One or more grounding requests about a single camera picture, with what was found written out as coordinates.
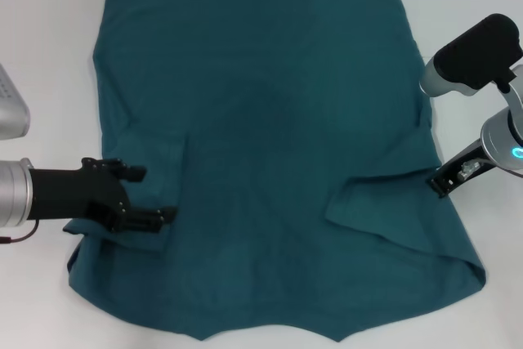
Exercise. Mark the teal blue t-shirt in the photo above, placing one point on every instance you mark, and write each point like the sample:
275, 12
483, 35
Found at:
265, 120

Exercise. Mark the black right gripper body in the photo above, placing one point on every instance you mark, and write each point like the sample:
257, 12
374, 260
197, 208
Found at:
453, 175

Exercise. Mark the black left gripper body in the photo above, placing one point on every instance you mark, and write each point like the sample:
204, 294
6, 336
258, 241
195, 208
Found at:
73, 193

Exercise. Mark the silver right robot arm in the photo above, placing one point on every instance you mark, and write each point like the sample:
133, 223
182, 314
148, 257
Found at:
474, 55

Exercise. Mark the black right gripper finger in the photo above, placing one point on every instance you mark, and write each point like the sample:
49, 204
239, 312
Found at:
440, 186

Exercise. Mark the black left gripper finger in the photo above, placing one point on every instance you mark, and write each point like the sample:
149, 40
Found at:
165, 215
137, 173

